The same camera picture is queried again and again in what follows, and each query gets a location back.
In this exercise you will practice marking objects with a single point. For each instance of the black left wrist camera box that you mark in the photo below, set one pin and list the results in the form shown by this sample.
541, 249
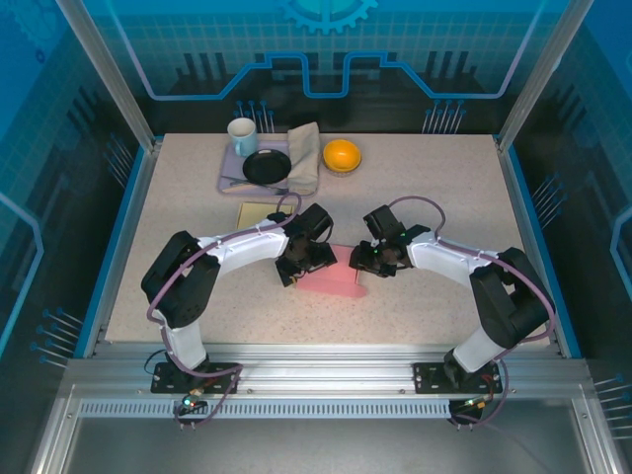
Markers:
316, 219

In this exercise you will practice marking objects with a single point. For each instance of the blue table edge strip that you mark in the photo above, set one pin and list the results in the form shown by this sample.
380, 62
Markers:
111, 257
543, 257

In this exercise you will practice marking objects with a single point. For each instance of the black round plate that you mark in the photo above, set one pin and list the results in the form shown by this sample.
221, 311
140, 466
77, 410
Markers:
265, 167

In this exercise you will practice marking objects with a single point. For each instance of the aluminium enclosure frame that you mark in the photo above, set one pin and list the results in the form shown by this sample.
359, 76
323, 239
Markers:
316, 355

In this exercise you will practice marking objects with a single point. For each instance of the yellow paper box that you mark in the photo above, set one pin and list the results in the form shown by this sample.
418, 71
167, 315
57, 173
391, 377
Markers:
257, 214

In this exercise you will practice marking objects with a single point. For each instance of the light blue mug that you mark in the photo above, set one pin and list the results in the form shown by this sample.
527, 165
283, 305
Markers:
242, 135

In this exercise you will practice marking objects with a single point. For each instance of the lavender plastic tray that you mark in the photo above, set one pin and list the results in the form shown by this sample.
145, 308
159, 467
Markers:
232, 168

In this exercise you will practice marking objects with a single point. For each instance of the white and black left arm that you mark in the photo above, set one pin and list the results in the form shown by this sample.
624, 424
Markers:
247, 247

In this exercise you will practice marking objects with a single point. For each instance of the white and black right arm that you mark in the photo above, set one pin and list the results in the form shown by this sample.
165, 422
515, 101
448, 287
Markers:
444, 257

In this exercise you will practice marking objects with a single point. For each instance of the patterned bowl with yellow inside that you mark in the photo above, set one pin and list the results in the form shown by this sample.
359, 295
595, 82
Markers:
341, 154

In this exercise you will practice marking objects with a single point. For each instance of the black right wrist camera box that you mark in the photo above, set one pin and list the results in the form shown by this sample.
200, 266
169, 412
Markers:
382, 219

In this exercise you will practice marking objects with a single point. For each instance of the folded beige cloth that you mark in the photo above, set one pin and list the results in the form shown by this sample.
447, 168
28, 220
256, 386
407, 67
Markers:
303, 153

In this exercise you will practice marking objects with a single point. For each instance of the metal fork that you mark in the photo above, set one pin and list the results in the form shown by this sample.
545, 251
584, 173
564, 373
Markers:
257, 184

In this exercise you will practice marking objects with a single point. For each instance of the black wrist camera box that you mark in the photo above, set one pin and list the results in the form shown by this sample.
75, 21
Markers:
382, 219
316, 219

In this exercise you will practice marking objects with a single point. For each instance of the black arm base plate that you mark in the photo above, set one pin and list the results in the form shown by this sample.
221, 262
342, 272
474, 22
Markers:
170, 380
429, 380

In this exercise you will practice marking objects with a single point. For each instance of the pink paper box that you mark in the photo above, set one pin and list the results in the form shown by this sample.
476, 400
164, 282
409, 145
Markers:
331, 284

